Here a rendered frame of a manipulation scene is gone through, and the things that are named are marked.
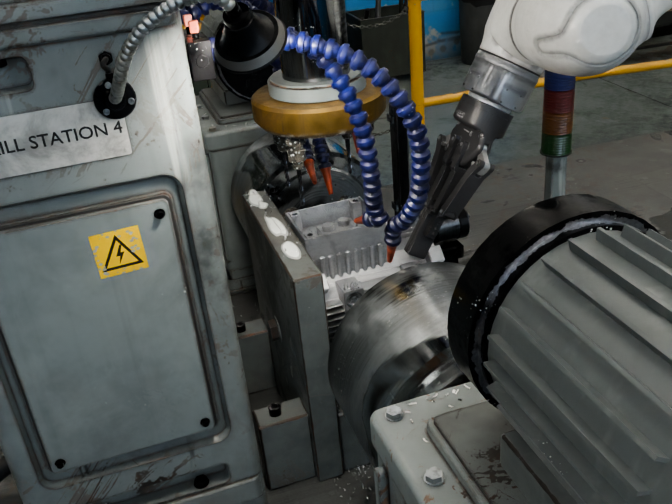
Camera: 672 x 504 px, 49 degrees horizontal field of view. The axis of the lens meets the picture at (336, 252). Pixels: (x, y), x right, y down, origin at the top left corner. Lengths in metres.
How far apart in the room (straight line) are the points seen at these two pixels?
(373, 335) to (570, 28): 0.38
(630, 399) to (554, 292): 0.10
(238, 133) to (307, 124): 0.54
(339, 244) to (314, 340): 0.15
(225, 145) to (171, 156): 0.66
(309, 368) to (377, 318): 0.19
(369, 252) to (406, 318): 0.26
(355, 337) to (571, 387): 0.42
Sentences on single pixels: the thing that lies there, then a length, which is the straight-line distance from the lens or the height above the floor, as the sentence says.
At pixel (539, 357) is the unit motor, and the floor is 1.31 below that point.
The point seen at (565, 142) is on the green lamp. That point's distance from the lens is 1.58.
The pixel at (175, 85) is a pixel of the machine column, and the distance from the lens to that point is 0.78.
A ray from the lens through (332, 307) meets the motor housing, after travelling 1.04.
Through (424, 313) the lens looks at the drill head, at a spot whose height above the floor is 1.16.
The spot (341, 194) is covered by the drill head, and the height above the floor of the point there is 1.08.
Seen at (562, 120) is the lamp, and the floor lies 1.11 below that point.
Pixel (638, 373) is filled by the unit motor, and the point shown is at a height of 1.33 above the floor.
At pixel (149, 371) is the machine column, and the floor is 1.09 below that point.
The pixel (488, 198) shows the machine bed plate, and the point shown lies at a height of 0.80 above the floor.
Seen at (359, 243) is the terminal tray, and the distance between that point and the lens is 1.05.
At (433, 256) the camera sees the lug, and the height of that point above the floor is 1.08.
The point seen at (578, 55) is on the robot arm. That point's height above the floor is 1.40.
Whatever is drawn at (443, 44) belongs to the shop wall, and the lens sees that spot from 6.55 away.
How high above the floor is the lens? 1.61
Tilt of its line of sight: 28 degrees down
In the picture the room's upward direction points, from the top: 6 degrees counter-clockwise
